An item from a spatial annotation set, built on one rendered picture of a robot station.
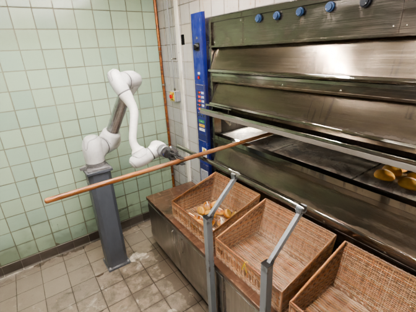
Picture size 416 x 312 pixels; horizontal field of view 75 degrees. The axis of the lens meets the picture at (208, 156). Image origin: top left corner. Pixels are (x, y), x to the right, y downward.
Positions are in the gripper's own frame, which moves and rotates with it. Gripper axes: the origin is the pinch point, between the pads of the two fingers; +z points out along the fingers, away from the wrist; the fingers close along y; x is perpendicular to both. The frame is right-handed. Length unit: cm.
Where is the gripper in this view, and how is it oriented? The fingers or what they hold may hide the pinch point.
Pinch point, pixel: (180, 160)
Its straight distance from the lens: 182.5
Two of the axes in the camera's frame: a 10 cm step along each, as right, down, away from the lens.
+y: 0.5, 9.3, 3.7
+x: -8.1, 2.5, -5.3
